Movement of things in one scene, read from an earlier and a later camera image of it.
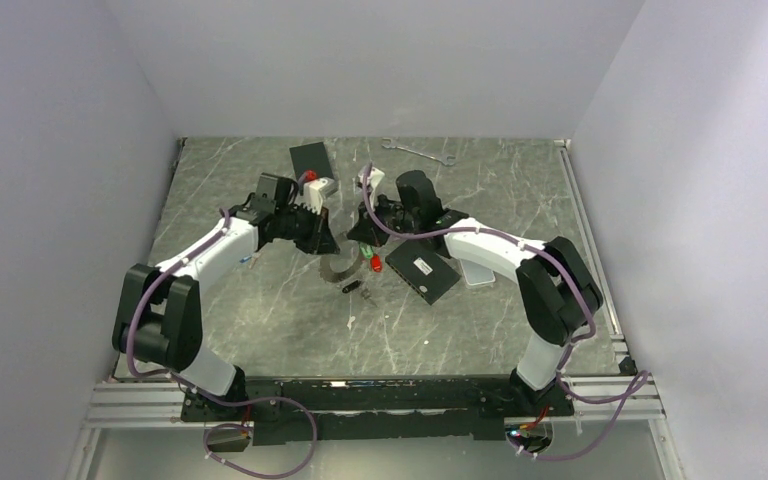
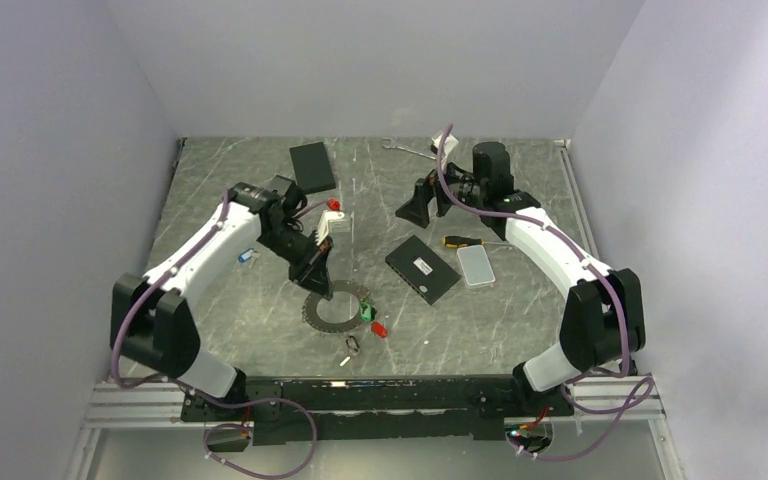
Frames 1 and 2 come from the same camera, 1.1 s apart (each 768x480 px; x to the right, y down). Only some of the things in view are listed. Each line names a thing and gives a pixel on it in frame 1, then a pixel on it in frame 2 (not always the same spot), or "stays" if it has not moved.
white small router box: x=475 y=274 stays
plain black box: x=311 y=157 stays
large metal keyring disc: x=347 y=265 -> x=314 y=319
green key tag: x=368 y=252 -> x=365 y=311
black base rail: x=332 y=410 stays
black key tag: x=350 y=286 -> x=353 y=346
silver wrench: x=393 y=145 stays
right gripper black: x=367 y=230 -> x=416 y=210
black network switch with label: x=422 y=270 stays
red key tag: x=376 y=263 -> x=379 y=329
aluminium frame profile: x=597 y=400 stays
